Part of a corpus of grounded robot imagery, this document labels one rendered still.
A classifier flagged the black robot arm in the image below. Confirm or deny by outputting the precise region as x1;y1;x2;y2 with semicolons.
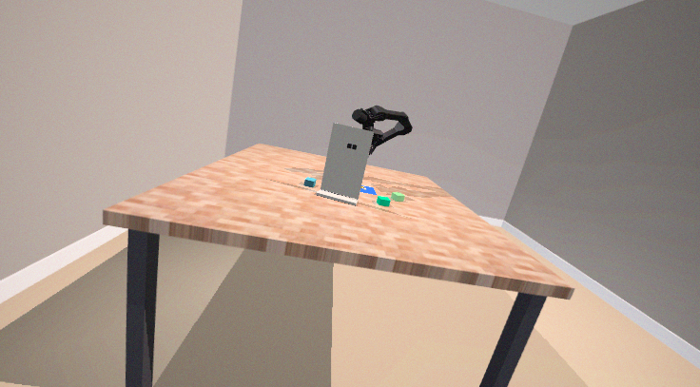
352;106;413;151

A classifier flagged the blue flat square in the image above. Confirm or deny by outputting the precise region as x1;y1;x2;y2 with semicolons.
360;185;377;195

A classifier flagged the light grey flat panel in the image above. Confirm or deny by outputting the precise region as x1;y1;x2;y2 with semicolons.
316;123;374;205

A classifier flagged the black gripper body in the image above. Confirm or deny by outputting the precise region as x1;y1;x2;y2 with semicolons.
362;125;383;139

